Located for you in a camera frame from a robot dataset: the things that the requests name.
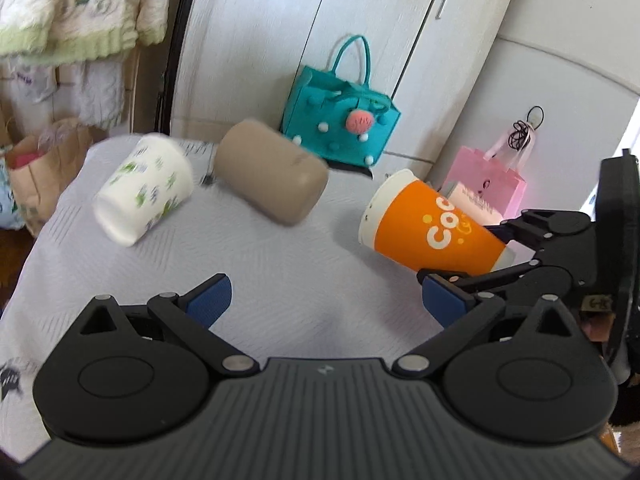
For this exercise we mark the pink paper gift bag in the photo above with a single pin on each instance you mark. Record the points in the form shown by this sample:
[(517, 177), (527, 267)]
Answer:
[(495, 175)]

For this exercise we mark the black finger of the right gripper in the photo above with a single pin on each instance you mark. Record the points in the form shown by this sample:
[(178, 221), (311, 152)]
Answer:
[(540, 224), (524, 283)]

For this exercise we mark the beige cylindrical cup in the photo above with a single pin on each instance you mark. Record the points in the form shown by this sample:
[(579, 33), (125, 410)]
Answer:
[(272, 173)]

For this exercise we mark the white fluffy robe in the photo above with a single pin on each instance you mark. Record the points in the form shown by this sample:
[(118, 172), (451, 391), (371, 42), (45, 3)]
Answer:
[(95, 36)]

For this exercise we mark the teal felt handbag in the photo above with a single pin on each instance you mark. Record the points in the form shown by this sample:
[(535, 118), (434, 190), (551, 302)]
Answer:
[(341, 121)]

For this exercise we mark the white wooden wardrobe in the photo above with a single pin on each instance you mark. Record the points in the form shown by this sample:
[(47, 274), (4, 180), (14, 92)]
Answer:
[(240, 58)]

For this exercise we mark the white floral paper cup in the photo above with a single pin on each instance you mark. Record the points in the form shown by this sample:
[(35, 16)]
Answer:
[(153, 180)]

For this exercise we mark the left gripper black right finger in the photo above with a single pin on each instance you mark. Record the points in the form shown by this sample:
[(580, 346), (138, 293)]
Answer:
[(466, 321)]

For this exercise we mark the orange paper cup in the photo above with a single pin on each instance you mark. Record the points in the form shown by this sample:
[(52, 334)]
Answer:
[(413, 225)]

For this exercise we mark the black clothes rack pole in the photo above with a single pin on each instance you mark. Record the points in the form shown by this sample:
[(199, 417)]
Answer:
[(179, 14)]

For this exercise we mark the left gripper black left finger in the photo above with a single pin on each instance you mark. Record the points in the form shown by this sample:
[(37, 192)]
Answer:
[(187, 319)]

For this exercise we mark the brown paper bag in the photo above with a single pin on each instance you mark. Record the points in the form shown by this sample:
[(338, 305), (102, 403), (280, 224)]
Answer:
[(41, 167)]

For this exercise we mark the white patterned tablecloth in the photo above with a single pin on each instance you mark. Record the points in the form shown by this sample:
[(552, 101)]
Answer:
[(306, 291)]

